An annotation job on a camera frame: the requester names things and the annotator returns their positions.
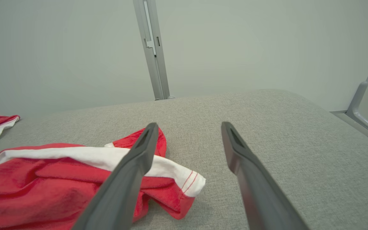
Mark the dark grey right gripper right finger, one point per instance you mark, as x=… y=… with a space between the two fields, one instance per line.
x=260 y=198

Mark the grey metal post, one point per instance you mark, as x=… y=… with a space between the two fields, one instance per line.
x=153 y=64

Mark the red white sports jersey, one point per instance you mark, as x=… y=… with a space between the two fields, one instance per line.
x=43 y=191

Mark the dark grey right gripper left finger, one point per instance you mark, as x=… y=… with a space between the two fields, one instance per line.
x=123 y=191

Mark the grey metal strut bracket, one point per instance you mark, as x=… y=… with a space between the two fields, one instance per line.
x=359 y=95

